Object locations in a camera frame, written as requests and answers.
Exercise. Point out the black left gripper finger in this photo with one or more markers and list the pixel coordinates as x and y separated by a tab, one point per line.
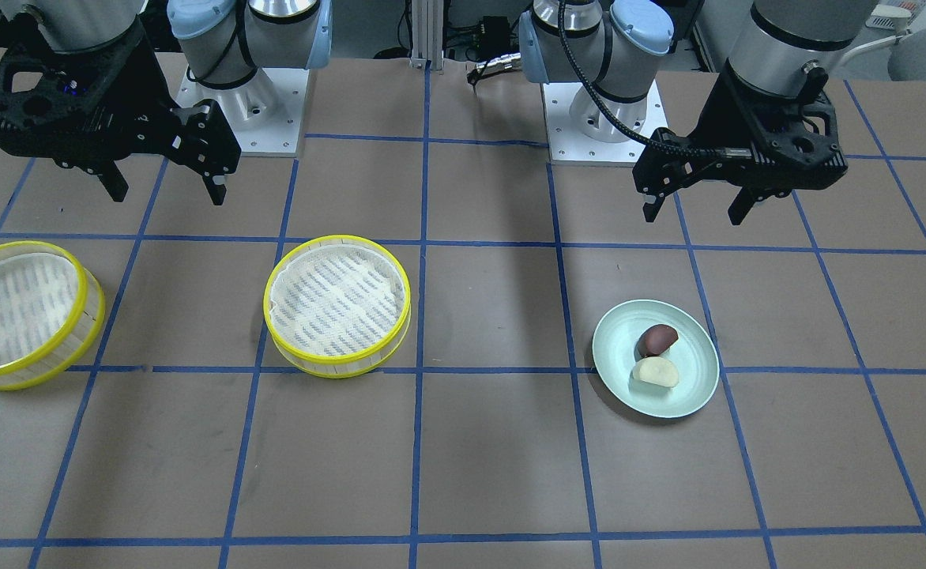
652	206
743	203

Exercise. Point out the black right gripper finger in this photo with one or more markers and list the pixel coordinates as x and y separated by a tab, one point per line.
113	181
215	185

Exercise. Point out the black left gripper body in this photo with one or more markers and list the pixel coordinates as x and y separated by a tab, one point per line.
722	112

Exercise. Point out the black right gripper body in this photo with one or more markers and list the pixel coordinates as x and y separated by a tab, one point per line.
137	88

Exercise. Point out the dark brown bun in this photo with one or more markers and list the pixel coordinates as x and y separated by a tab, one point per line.
656	340

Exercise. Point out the white bun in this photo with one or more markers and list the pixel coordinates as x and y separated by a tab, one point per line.
656	371

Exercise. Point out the yellow rimmed bamboo steamer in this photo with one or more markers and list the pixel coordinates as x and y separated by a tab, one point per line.
337	306
52	310

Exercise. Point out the light green plate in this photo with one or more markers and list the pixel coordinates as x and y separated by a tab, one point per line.
614	355

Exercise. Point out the black electronics box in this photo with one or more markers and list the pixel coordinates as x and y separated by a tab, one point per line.
488	38

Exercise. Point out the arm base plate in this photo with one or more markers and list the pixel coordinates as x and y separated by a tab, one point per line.
580	135
266	114

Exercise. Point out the aluminium frame post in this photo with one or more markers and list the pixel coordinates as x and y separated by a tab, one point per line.
427	34

